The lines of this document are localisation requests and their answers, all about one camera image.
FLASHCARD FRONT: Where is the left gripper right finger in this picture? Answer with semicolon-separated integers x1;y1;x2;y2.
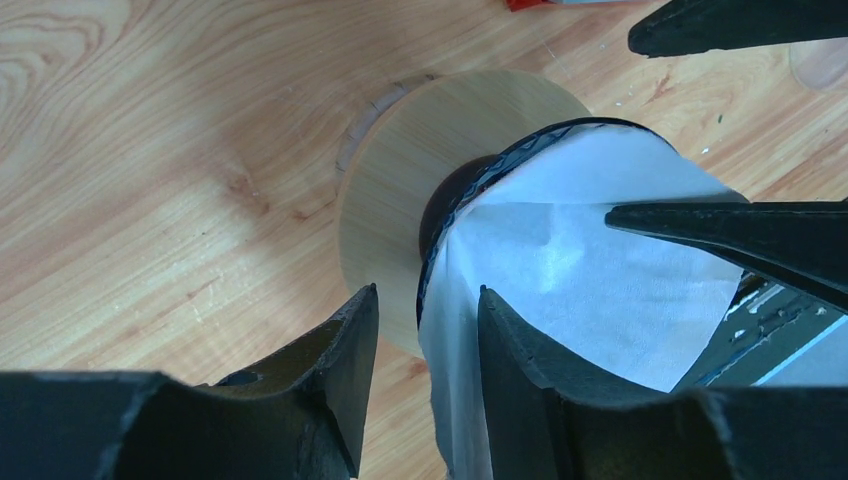
478;288;847;479

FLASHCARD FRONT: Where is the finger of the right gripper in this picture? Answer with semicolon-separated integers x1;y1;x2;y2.
628;0;847;58
604;200;847;313

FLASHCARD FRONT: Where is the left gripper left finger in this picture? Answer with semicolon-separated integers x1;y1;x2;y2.
1;285;379;479

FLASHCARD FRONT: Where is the white paper coffee filter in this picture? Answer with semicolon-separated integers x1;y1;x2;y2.
418;128;743;479

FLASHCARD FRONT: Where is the large wooden dripper ring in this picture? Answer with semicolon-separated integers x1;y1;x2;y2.
336;69;593;359

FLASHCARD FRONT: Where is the blue glass dripper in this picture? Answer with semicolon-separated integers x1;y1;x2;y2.
415;117;677;327

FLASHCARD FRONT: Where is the glass coffee carafe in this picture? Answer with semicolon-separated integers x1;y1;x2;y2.
335;73;439;182

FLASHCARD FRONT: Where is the clear glass beaker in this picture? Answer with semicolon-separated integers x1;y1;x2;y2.
789;37;847;92

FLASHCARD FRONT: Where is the red toy brick stack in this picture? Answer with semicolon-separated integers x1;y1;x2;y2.
504;0;568;12

